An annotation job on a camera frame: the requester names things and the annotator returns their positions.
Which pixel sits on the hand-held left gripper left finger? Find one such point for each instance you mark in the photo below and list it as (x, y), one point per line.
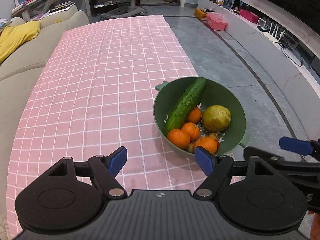
(117, 160)

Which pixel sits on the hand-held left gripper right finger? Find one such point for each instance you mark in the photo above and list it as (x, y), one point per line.
(203, 160)

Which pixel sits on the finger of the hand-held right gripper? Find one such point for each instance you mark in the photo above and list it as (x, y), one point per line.
(300, 168)
(292, 144)

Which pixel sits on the large orange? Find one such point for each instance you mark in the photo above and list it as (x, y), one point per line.
(178, 138)
(206, 144)

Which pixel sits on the brown kiwi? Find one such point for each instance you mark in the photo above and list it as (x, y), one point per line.
(191, 147)
(213, 136)

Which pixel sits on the red plum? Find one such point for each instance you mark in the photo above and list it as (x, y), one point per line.
(218, 145)

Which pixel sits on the small orange tangerine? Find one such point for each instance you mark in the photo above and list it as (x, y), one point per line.
(195, 116)
(191, 130)

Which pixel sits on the green cucumber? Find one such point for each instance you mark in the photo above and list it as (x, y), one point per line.
(186, 105)

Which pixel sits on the green colander bowl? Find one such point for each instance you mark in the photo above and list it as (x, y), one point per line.
(232, 97)

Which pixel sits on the person's right hand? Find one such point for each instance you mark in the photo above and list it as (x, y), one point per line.
(315, 226)

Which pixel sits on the yellow-green pear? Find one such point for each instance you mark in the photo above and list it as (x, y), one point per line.
(216, 118)

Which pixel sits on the pink checked tablecloth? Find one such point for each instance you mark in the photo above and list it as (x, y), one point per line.
(100, 92)

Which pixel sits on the white router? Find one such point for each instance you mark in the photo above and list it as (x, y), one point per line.
(273, 28)

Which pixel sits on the grey television bench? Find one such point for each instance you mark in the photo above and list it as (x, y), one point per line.
(250, 27)

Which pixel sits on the magenta case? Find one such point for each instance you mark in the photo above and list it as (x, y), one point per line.
(249, 15)

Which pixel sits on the beige sofa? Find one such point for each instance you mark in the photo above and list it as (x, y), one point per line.
(22, 60)

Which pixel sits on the pink storage box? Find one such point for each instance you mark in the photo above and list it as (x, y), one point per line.
(217, 22)

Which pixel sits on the orange box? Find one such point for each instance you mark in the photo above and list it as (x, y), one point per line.
(200, 13)

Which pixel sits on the yellow cloth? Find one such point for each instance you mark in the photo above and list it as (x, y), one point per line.
(17, 38)

